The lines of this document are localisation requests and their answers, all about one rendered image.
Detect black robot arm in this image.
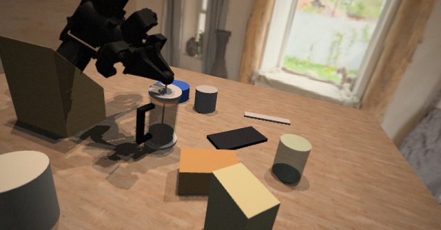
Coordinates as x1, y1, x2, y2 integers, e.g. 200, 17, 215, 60
57, 0, 158, 72

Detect glass french press with black handle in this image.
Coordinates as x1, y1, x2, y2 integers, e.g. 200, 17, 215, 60
136, 71, 182, 149

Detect blue short cylinder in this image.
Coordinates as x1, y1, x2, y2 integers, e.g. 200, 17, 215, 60
172, 80, 190, 103

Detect dark grey cylinder with beige top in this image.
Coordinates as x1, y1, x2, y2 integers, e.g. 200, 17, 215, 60
0, 151, 60, 230

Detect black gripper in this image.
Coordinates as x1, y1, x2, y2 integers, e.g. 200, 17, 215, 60
95, 17, 174, 83

